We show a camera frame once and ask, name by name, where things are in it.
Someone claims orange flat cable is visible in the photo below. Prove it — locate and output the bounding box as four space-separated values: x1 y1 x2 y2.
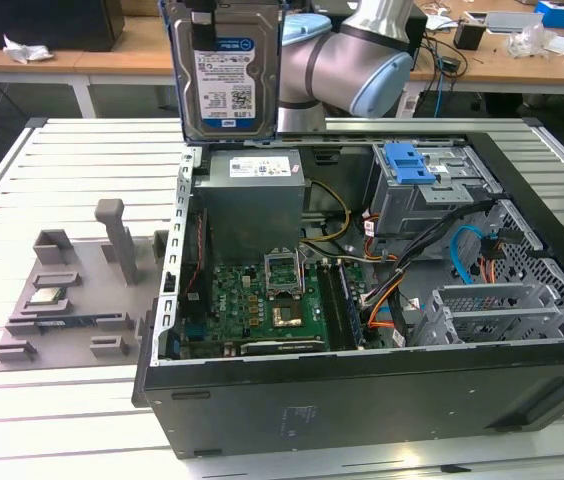
367 287 403 329

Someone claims yellow black wire bundle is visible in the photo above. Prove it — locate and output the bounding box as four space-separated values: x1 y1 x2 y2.
301 180 353 244

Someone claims black open PC case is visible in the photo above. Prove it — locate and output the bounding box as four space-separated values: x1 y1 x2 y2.
131 130 564 460

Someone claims black cable bundle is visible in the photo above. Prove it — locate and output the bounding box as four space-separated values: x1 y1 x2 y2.
361 199 501 306

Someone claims wooden desk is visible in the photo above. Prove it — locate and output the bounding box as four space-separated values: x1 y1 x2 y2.
0 0 564 96

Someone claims blue data wire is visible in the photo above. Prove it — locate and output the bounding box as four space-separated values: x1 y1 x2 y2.
450 224 488 284

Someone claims small black container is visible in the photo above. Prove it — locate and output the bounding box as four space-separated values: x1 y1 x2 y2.
454 22 487 50

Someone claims CPU socket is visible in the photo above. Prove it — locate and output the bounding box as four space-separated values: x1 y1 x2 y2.
271 297 313 331

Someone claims grey parts rack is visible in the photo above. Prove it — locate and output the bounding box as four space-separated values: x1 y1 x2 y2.
0 198 171 374

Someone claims large black box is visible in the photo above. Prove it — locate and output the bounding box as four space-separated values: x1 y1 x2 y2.
0 0 126 53

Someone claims installed RAM stick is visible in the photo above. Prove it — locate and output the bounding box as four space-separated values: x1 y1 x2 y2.
337 263 366 350

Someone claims metal socket cover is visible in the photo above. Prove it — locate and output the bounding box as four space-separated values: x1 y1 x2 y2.
264 247 303 301

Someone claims orange yellow power wire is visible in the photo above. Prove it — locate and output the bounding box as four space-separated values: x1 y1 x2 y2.
479 233 519 284

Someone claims grey flat device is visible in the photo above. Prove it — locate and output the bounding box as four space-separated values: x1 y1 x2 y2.
484 10 546 34

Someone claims crumpled white paper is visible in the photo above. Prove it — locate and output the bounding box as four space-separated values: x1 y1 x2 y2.
2 34 56 65

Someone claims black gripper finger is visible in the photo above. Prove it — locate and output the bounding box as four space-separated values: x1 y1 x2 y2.
189 0 219 51

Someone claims black RAM slot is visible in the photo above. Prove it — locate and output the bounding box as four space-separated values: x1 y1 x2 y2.
317 263 356 351

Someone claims hard disk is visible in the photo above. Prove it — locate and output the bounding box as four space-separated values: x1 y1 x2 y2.
159 0 283 146

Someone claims green motherboard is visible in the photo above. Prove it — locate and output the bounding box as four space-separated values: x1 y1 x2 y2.
181 262 368 359

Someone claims blue plastic drive latch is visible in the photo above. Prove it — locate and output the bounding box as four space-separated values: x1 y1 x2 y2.
384 143 436 185

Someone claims clear plastic bag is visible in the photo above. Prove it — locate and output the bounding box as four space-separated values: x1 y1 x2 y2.
506 24 558 59

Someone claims grey power supply unit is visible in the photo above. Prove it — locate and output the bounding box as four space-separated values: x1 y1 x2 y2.
192 149 308 266

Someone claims grey metal drive cage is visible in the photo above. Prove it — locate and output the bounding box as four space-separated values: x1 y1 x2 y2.
365 141 504 262

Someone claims silver CPU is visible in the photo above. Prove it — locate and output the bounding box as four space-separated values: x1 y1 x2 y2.
29 287 68 306

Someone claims grey metal disk bay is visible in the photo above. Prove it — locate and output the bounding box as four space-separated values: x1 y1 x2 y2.
411 283 564 346

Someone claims thin metal locking lever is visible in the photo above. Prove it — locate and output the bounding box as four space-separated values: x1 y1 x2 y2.
297 247 309 296

